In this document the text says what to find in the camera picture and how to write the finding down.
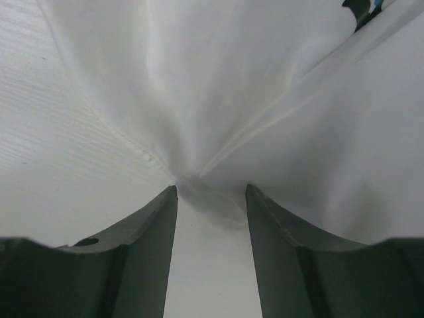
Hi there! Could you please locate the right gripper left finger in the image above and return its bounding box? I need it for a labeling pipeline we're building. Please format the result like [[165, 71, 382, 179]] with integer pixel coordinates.
[[1, 186, 178, 317]]

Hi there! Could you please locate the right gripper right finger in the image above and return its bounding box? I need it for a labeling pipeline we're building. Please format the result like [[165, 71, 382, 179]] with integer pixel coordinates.
[[245, 185, 423, 317]]

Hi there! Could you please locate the white printed t shirt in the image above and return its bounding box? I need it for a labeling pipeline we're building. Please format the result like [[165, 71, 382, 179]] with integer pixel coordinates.
[[40, 1, 423, 317]]

